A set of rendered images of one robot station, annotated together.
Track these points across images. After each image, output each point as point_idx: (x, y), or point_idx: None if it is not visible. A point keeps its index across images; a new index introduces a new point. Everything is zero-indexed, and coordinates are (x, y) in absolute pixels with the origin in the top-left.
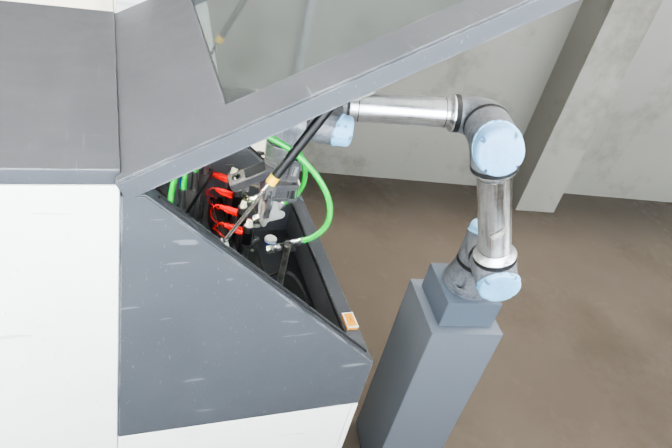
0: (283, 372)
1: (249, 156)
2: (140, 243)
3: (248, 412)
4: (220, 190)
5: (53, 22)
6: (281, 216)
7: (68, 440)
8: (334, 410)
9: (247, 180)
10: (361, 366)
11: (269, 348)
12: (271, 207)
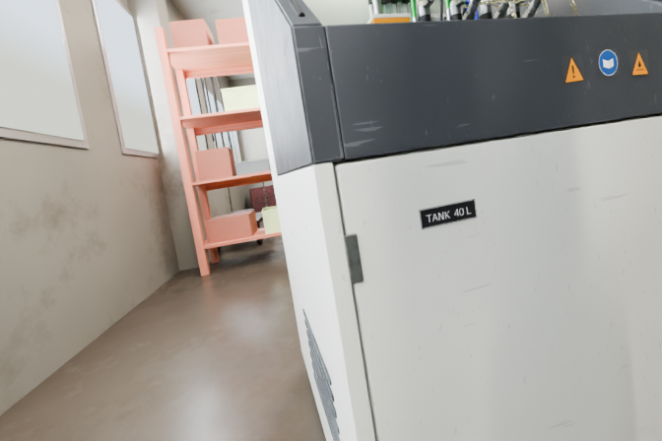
0: (276, 86)
1: None
2: None
3: (285, 160)
4: None
5: None
6: None
7: (274, 171)
8: (305, 179)
9: None
10: (289, 46)
11: (267, 48)
12: None
